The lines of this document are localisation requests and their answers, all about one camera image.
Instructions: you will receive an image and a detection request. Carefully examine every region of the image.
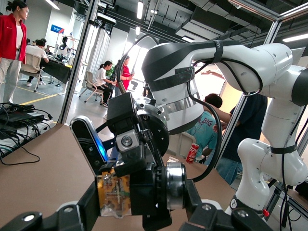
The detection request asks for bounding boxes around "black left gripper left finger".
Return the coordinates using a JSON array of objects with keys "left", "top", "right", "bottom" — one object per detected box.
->
[{"left": 0, "top": 180, "right": 100, "bottom": 231}]

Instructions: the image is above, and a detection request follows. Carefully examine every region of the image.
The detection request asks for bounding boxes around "black ceiling duct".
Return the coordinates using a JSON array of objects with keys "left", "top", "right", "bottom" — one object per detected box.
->
[{"left": 175, "top": 0, "right": 272, "bottom": 42}]

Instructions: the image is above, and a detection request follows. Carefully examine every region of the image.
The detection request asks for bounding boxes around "black clothed table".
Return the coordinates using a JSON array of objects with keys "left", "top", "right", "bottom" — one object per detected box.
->
[{"left": 39, "top": 57, "right": 72, "bottom": 85}]

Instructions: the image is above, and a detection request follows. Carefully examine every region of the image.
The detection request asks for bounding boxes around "white humanoid robot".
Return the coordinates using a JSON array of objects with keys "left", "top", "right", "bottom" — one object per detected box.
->
[{"left": 56, "top": 36, "right": 74, "bottom": 62}]

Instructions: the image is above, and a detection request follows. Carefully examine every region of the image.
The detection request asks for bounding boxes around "person in navy shirt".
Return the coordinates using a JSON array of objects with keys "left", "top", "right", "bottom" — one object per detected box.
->
[{"left": 214, "top": 92, "right": 268, "bottom": 187}]

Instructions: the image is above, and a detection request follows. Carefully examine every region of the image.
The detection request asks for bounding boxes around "person in teal shirt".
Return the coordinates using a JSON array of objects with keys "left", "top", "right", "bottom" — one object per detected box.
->
[{"left": 186, "top": 93, "right": 227, "bottom": 167}]

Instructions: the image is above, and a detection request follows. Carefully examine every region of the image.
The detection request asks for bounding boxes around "black bar camera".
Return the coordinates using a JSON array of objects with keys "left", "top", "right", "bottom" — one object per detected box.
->
[{"left": 96, "top": 12, "right": 117, "bottom": 26}]

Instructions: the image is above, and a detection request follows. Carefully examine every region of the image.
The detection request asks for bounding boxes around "grey office chair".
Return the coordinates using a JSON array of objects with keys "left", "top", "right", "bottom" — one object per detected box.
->
[
  {"left": 19, "top": 52, "right": 46, "bottom": 93},
  {"left": 78, "top": 70, "right": 104, "bottom": 103}
]

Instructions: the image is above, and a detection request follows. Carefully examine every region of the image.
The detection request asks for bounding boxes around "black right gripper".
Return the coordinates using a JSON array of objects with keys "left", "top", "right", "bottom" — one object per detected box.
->
[{"left": 105, "top": 91, "right": 170, "bottom": 180}]

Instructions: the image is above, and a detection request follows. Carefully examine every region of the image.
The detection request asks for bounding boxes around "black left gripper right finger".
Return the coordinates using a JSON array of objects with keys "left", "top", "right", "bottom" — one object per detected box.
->
[{"left": 184, "top": 179, "right": 274, "bottom": 231}]

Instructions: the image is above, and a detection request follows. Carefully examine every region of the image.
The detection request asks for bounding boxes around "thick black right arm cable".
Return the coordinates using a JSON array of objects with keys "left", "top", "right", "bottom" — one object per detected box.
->
[{"left": 115, "top": 33, "right": 160, "bottom": 93}]

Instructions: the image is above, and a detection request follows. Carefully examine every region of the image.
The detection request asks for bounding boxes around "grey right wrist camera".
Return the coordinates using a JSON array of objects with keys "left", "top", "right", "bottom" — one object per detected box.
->
[{"left": 69, "top": 115, "right": 114, "bottom": 175}]

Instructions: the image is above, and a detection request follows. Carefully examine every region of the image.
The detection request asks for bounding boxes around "thin black loose cable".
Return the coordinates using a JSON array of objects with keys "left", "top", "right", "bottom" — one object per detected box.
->
[{"left": 0, "top": 144, "right": 41, "bottom": 167}]

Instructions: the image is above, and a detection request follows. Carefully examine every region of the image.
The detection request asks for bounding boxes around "orange push-button switch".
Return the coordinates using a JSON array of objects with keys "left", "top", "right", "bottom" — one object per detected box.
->
[{"left": 95, "top": 161, "right": 188, "bottom": 229}]

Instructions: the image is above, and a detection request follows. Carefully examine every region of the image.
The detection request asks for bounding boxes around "red soda can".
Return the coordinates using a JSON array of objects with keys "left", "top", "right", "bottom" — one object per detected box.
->
[{"left": 185, "top": 142, "right": 200, "bottom": 165}]

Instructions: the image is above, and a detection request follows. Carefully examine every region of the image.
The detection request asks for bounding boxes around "long ceiling light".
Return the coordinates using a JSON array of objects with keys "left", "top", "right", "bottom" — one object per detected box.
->
[{"left": 136, "top": 0, "right": 144, "bottom": 20}]

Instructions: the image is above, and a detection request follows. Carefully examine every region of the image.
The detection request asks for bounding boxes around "seated woman with glasses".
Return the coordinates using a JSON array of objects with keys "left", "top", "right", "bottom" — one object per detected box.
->
[{"left": 93, "top": 60, "right": 114, "bottom": 108}]

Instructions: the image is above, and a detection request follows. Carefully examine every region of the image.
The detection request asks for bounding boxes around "woman in red jacket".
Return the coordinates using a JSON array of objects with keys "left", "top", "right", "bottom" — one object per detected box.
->
[{"left": 0, "top": 0, "right": 27, "bottom": 103}]

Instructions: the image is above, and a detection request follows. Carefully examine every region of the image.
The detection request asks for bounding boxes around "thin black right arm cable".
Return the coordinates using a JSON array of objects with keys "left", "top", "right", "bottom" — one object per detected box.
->
[{"left": 166, "top": 57, "right": 264, "bottom": 183}]

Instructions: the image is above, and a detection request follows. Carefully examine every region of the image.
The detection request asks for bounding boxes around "black flat electronics box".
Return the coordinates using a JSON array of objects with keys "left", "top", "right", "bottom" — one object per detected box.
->
[{"left": 0, "top": 109, "right": 46, "bottom": 127}]

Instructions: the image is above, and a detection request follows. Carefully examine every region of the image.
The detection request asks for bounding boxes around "seated person white shirt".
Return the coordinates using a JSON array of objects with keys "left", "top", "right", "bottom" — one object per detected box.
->
[{"left": 25, "top": 38, "right": 50, "bottom": 87}]

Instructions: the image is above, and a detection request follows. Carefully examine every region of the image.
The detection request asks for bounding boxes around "standing woman red shirt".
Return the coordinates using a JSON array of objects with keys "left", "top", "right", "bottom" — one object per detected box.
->
[{"left": 115, "top": 55, "right": 135, "bottom": 97}]

